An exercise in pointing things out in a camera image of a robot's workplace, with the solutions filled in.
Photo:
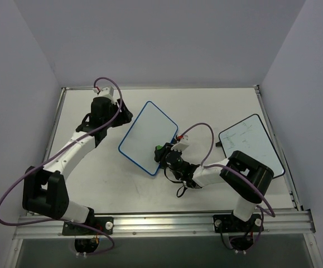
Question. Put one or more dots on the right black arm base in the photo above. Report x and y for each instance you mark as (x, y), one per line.
(237, 235)

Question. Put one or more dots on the black framed whiteboard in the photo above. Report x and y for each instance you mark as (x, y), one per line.
(251, 137)

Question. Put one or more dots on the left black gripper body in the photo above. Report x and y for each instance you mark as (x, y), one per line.
(123, 115)

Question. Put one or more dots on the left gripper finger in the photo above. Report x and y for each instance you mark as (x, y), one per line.
(124, 115)
(120, 121)

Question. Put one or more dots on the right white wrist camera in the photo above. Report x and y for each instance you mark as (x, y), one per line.
(182, 143)

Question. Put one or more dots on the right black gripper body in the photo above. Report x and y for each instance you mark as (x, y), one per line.
(160, 154)

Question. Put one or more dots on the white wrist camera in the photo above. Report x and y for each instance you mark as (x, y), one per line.
(106, 92)
(182, 143)

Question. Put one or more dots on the aluminium mounting rail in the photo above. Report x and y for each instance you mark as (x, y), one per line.
(172, 240)

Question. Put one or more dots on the blue framed whiteboard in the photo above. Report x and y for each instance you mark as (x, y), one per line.
(152, 127)

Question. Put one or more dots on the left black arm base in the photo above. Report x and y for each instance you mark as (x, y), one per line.
(91, 238)

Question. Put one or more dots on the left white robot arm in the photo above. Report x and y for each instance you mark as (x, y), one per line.
(44, 189)

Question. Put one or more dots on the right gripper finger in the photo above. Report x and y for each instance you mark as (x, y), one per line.
(158, 155)
(168, 146)

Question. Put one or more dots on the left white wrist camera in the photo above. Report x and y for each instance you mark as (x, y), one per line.
(106, 92)

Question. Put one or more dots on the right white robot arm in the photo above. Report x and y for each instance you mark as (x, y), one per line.
(248, 177)

